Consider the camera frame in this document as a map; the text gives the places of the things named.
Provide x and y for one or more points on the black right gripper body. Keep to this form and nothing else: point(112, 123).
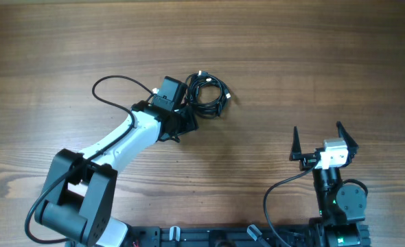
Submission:
point(309, 161)

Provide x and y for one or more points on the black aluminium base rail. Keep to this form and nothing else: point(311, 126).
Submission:
point(293, 235)

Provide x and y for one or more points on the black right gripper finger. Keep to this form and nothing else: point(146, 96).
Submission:
point(352, 146)
point(295, 153)

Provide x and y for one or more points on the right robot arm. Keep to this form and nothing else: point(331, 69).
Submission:
point(342, 203)

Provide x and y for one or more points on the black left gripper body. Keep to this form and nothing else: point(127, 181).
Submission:
point(185, 121)

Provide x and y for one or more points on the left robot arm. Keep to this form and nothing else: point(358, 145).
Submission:
point(77, 197)

